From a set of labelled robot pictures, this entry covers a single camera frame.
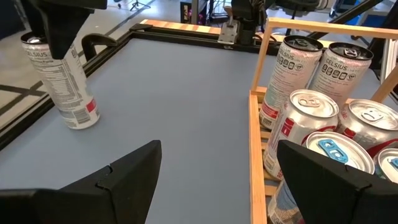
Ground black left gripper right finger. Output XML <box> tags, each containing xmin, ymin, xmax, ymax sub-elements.
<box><xmin>276</xmin><ymin>139</ymin><xmax>398</xmax><ymax>224</ymax></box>

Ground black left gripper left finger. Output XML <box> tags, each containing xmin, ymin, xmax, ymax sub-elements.
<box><xmin>0</xmin><ymin>139</ymin><xmax>162</xmax><ymax>224</ymax></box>

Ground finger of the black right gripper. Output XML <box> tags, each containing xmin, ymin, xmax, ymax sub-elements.
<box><xmin>39</xmin><ymin>8</ymin><xmax>94</xmax><ymax>60</ymax></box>
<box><xmin>20</xmin><ymin>0</ymin><xmax>44</xmax><ymax>37</ymax></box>

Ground blue silver Red Bull can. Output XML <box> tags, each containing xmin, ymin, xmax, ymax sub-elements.
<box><xmin>267</xmin><ymin>131</ymin><xmax>376</xmax><ymax>224</ymax></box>
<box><xmin>373</xmin><ymin>147</ymin><xmax>398</xmax><ymax>184</ymax></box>

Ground white Celsius drink can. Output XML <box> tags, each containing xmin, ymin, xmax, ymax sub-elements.
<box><xmin>259</xmin><ymin>34</ymin><xmax>324</xmax><ymax>130</ymax></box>
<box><xmin>20</xmin><ymin>30</ymin><xmax>101</xmax><ymax>130</ymax></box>

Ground silver Diet Coke can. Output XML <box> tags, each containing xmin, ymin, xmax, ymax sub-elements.
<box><xmin>335</xmin><ymin>98</ymin><xmax>398</xmax><ymax>156</ymax></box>
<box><xmin>263</xmin><ymin>89</ymin><xmax>340</xmax><ymax>180</ymax></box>

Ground red can sideways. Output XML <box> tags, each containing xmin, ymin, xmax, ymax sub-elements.
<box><xmin>309</xmin><ymin>42</ymin><xmax>374</xmax><ymax>108</ymax></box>

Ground wooden slatted shelf tray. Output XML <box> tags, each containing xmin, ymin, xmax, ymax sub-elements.
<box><xmin>248</xmin><ymin>17</ymin><xmax>398</xmax><ymax>224</ymax></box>

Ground black tripod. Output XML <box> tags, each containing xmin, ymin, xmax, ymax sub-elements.
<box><xmin>129</xmin><ymin>0</ymin><xmax>152</xmax><ymax>12</ymax></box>

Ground blue table mat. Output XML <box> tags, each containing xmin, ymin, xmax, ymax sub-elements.
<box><xmin>0</xmin><ymin>37</ymin><xmax>398</xmax><ymax>224</ymax></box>

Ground black cable hook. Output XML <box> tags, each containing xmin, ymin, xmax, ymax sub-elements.
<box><xmin>81</xmin><ymin>33</ymin><xmax>118</xmax><ymax>62</ymax></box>

